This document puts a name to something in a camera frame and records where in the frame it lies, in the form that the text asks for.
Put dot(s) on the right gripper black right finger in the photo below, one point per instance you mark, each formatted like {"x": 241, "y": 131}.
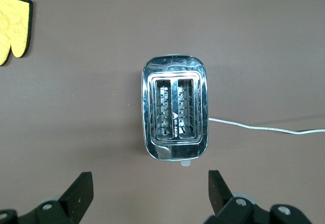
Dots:
{"x": 223, "y": 198}

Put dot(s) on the yellow quilted oven mitt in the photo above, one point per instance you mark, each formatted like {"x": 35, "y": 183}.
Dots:
{"x": 12, "y": 26}

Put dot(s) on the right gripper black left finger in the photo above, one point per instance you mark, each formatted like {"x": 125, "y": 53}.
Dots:
{"x": 68, "y": 203}

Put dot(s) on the cream and chrome toaster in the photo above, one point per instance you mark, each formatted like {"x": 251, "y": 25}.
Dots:
{"x": 175, "y": 66}

